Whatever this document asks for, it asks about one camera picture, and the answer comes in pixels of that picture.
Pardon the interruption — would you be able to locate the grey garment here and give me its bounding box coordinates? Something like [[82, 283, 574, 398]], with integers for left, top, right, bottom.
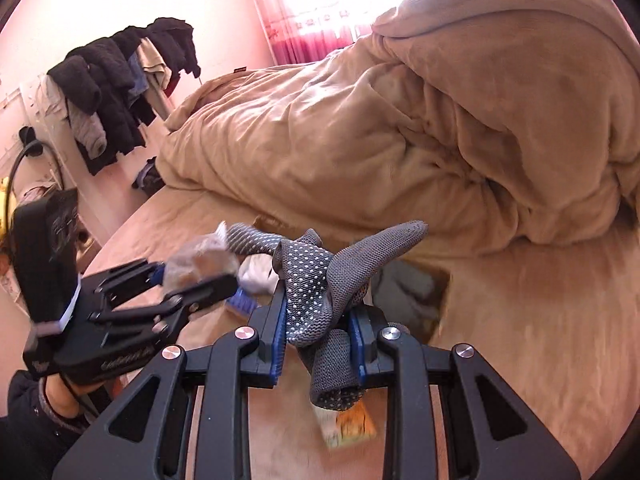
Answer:
[[66, 102, 108, 160]]

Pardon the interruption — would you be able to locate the beige bed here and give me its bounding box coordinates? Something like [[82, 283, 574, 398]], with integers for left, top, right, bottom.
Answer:
[[75, 187, 640, 480]]

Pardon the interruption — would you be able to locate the beige garment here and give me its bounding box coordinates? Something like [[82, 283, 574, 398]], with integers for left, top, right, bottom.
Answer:
[[137, 39, 173, 92]]

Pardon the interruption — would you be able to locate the black sweater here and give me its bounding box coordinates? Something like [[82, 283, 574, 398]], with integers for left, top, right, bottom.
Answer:
[[112, 17, 202, 81]]

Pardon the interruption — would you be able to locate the person's left forearm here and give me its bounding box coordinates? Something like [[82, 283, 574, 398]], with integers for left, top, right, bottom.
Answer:
[[0, 370, 98, 480]]

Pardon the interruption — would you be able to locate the black cable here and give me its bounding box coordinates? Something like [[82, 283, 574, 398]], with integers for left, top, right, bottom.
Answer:
[[9, 127, 63, 201]]

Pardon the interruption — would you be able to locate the dark grey cloth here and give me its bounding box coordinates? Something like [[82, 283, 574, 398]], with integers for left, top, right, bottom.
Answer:
[[372, 259, 452, 347]]

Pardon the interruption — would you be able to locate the white sock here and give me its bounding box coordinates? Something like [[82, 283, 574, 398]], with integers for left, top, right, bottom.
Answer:
[[237, 254, 279, 297]]

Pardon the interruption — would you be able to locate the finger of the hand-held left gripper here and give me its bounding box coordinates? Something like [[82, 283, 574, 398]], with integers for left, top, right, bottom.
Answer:
[[89, 274, 240, 357], [82, 259, 167, 311]]

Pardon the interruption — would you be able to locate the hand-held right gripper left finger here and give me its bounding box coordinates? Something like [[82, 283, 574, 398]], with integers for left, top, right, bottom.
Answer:
[[52, 282, 289, 480]]

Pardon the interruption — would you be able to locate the beige duvet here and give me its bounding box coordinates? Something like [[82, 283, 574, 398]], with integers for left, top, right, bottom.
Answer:
[[156, 0, 640, 246]]

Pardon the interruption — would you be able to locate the yellow printed packet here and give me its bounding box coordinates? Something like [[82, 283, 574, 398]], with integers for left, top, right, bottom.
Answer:
[[319, 402, 377, 450]]

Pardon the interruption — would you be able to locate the grey dotted sock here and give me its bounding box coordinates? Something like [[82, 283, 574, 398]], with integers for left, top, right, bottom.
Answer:
[[224, 222, 363, 411], [320, 220, 430, 322]]

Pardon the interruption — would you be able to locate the clear plastic bag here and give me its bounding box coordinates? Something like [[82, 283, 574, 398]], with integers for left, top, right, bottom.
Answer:
[[166, 224, 242, 293]]

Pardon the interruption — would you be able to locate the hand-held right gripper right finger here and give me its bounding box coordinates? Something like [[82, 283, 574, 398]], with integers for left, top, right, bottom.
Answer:
[[347, 306, 582, 480]]

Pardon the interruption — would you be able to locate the yellow object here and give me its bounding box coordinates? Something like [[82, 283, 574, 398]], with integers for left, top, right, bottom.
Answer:
[[0, 176, 17, 237]]

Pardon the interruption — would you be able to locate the person's left hand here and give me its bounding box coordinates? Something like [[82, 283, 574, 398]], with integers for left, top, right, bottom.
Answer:
[[40, 372, 108, 422]]

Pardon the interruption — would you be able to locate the blue ribbed object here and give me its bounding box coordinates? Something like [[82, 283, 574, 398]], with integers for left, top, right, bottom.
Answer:
[[227, 287, 259, 317]]

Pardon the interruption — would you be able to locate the black jacket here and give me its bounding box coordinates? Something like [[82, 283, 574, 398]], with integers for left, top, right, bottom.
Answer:
[[47, 37, 157, 177]]

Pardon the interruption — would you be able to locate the pink curtain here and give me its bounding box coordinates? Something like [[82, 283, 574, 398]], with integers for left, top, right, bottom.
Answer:
[[241, 0, 401, 66]]

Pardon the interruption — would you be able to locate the pile of dark clothes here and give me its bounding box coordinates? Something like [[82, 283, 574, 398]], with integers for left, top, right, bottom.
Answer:
[[131, 156, 165, 194]]

